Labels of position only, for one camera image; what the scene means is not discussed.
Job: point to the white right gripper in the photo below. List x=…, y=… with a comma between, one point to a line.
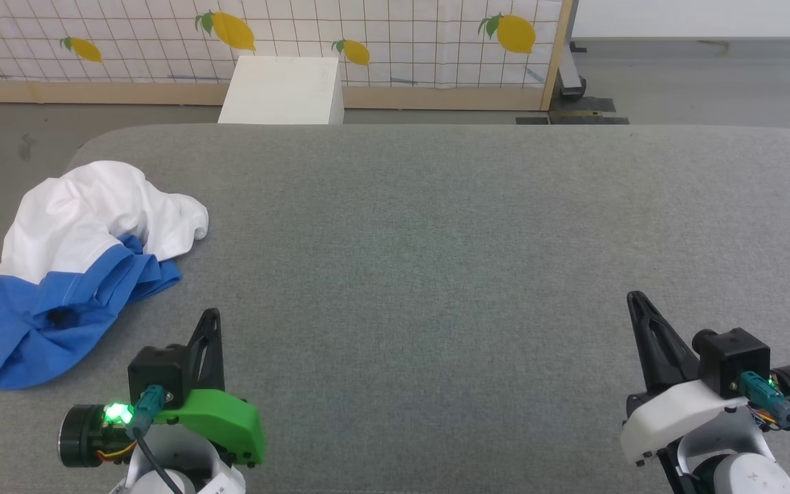
x=669, y=418

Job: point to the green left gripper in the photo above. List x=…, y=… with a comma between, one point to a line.
x=223, y=418

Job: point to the white and blue shirt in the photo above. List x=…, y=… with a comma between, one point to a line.
x=79, y=219

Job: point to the black floor mats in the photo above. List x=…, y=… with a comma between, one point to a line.
x=583, y=110

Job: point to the white box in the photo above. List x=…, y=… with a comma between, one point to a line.
x=278, y=89

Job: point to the lemon print partition screen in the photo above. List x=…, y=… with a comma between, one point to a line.
x=402, y=34

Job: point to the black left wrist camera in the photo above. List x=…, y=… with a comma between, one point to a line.
x=158, y=374

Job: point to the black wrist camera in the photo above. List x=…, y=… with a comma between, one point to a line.
x=158, y=374
x=731, y=357

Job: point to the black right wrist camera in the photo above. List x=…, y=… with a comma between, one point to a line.
x=731, y=357

